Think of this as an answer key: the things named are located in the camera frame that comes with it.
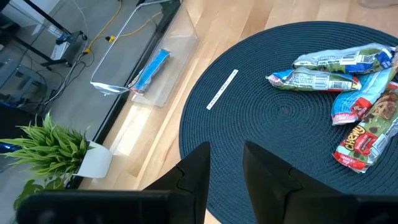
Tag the silver blue red granola bar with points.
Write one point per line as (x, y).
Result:
(311, 81)

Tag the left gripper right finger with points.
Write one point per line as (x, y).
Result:
(273, 193)

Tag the green red Chewy granola bar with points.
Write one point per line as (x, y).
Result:
(363, 140)

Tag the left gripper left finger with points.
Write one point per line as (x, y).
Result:
(196, 174)

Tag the green blue granola bar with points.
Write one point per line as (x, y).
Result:
(335, 59)

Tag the black table frame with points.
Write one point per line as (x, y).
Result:
(107, 121)

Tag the spiky green plant white pot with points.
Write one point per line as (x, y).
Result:
(49, 146)

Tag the white label strip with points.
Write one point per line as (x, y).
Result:
(222, 89)

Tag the round dark blue woven placemat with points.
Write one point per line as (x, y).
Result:
(280, 109)

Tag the blue Chewy granola bar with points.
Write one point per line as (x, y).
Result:
(152, 70)
(354, 104)

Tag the black stand legs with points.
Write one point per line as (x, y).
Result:
(46, 17)

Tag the clear plastic bin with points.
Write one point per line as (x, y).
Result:
(109, 88)

